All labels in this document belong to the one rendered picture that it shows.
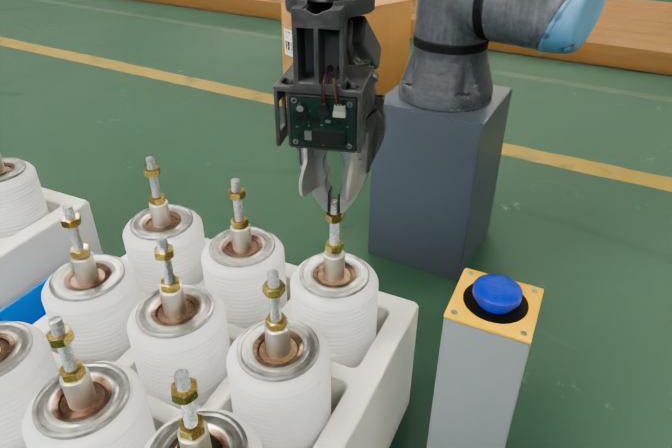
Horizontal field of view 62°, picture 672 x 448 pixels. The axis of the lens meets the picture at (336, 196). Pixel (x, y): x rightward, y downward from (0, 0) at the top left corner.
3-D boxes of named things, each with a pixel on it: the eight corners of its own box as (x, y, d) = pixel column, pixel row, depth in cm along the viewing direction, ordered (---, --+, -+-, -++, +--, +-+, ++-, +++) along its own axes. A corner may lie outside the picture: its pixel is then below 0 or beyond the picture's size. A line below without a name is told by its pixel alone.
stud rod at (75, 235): (89, 268, 59) (71, 207, 55) (79, 270, 58) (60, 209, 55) (90, 262, 59) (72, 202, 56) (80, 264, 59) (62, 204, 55)
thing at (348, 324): (325, 436, 64) (324, 319, 54) (281, 382, 70) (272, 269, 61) (389, 395, 69) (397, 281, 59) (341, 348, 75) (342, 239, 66)
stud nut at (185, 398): (179, 410, 37) (177, 402, 37) (166, 395, 38) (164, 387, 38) (204, 393, 38) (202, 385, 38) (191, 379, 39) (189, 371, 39)
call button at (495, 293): (476, 285, 50) (479, 267, 49) (522, 298, 48) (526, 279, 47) (465, 313, 47) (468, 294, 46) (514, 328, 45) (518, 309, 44)
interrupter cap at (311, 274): (326, 311, 56) (326, 305, 55) (286, 272, 61) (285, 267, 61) (383, 281, 60) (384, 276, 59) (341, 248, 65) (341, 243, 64)
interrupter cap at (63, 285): (111, 304, 57) (110, 298, 56) (37, 304, 57) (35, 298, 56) (134, 258, 63) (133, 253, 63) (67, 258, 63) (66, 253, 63)
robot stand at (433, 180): (404, 208, 119) (414, 71, 103) (488, 231, 111) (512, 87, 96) (367, 252, 105) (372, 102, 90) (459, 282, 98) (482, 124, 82)
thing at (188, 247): (203, 298, 84) (186, 195, 75) (228, 338, 77) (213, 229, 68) (138, 322, 79) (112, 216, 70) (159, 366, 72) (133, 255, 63)
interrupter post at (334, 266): (332, 287, 59) (331, 262, 57) (318, 275, 60) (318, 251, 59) (349, 278, 60) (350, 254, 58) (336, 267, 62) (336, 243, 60)
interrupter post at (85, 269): (95, 287, 59) (88, 262, 57) (72, 287, 59) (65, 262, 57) (103, 273, 61) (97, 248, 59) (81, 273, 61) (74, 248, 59)
